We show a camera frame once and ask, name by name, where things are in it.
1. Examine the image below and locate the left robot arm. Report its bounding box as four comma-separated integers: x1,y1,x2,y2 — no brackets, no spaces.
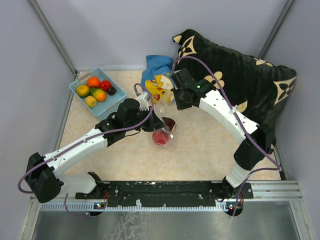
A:
23,98,165,203

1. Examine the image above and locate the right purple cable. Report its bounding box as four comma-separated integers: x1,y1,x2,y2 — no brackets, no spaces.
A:
171,56,282,217

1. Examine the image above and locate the orange toy fruit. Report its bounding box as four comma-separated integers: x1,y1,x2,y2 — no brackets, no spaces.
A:
86,77,101,88

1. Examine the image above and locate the red toy apple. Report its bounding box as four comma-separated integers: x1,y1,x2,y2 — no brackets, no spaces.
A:
152,130,170,146

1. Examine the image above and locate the left metal corner post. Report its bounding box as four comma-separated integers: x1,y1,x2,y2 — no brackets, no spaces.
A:
27,0,78,75

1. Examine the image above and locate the dark purple toy fruit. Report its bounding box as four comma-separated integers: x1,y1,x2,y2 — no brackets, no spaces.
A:
106,86,117,96

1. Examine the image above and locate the blue plastic basket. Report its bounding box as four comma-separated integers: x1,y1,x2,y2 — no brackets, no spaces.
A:
69,67,127,120

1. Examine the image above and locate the yellow toy lemon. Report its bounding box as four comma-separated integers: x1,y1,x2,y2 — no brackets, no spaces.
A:
84,95,98,108

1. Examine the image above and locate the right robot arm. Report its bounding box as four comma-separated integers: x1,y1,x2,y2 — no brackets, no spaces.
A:
172,68,273,198

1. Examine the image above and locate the metal corner post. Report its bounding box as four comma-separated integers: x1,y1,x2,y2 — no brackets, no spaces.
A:
27,0,78,75
258,0,295,59

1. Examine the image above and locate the right metal corner post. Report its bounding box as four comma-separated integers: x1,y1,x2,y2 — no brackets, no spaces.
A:
258,0,295,59

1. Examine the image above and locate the green orange toy mango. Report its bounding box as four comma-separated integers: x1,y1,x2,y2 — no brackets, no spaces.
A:
90,87,107,102

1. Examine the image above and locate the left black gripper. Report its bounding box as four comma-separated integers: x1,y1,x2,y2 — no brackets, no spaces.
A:
125,106,166,132

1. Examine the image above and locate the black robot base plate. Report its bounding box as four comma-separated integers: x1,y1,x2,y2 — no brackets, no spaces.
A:
75,181,238,208

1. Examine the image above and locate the dark maroon toy plum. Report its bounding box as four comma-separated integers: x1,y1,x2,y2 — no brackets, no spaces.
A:
162,117,177,134

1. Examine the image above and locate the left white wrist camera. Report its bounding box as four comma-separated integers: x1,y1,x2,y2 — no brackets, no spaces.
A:
136,91,150,111

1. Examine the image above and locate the yellow green toy citrus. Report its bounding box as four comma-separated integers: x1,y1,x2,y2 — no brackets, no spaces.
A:
76,84,90,98

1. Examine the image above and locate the clear dotted zip top bag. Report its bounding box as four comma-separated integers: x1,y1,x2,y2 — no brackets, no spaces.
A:
152,97,177,147

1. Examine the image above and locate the aluminium frame rail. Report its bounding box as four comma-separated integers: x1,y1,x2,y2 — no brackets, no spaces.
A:
39,180,302,216

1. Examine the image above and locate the blue yellow pikachu cloth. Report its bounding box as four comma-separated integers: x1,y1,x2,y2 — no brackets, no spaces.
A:
141,55,174,105

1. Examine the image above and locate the black floral pillow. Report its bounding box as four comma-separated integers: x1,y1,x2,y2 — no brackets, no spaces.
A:
172,29,297,129

